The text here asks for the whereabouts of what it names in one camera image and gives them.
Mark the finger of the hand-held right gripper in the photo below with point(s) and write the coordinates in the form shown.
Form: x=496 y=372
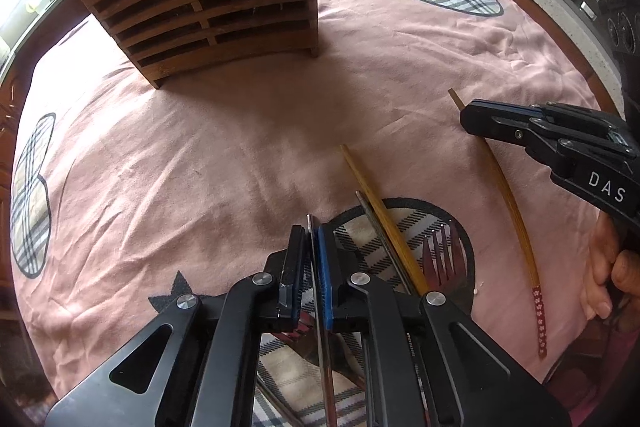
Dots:
x=492 y=123
x=570 y=111

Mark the person's right hand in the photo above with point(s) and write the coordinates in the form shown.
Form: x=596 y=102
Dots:
x=597 y=257

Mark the metal fork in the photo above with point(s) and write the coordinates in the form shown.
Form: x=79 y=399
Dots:
x=442 y=257

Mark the metal chopstick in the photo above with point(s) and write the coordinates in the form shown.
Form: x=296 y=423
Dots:
x=380 y=232
x=314 y=252

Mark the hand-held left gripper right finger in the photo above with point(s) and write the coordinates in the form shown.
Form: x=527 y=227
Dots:
x=326 y=272

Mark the wooden chopstick with red end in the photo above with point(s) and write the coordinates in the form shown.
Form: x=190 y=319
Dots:
x=380 y=202
x=510 y=202

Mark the pink blanket with plaid hearts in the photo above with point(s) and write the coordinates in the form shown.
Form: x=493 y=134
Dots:
x=210 y=147

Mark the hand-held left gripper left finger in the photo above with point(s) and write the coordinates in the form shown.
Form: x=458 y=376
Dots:
x=295 y=267

